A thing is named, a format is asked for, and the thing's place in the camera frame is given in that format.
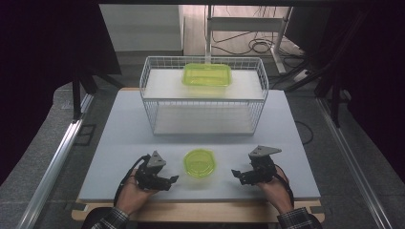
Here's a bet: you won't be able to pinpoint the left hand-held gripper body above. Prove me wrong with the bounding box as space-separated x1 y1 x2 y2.
135 150 171 192

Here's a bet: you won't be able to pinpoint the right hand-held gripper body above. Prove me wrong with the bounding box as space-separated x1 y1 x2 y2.
240 145 283 186

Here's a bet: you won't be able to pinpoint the green round plastic container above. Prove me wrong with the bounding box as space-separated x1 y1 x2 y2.
182 148 217 178

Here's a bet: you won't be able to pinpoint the white wire rack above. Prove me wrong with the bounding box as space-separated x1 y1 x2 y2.
139 55 270 137

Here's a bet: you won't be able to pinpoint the green rectangular plastic container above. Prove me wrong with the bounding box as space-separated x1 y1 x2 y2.
181 62 233 88

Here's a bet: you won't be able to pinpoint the person's left hand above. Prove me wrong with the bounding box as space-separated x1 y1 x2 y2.
116 168 160 216

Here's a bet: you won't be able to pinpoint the person's right hand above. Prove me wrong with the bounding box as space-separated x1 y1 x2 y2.
256 166 295 215

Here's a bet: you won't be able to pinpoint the white table mat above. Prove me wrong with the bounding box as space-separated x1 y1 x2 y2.
78 89 321 202

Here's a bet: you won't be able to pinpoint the black metal stand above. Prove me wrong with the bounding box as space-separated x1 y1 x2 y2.
329 78 342 129
71 72 97 124

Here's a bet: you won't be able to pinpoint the black curtain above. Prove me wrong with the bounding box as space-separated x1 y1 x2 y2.
0 0 122 186
285 5 405 176

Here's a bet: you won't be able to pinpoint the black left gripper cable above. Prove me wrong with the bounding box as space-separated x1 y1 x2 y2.
113 154 151 206

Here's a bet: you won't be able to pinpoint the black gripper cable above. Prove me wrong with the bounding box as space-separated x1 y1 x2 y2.
113 154 151 206
274 164 295 205

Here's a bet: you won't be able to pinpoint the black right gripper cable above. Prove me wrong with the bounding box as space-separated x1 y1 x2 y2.
274 164 295 205

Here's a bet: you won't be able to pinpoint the thin black floor cable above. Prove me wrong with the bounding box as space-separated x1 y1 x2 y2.
294 119 315 146

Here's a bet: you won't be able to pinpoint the silver metal rail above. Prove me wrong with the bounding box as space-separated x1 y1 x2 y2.
16 93 94 229
316 96 395 229

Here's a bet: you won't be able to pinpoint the black floor cables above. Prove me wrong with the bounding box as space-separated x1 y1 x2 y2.
211 30 304 57

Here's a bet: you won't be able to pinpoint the white metal desk frame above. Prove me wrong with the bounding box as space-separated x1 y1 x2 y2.
204 4 294 74

